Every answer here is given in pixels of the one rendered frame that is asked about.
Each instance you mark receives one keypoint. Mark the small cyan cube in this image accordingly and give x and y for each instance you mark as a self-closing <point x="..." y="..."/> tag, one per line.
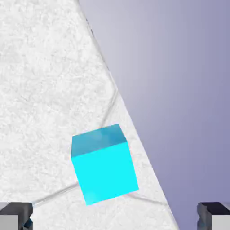
<point x="106" y="172"/>

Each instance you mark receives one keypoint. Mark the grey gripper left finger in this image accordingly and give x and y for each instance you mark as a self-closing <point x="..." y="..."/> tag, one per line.
<point x="19" y="212"/>

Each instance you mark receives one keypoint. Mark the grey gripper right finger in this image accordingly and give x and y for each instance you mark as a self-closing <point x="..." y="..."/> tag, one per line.
<point x="208" y="213"/>

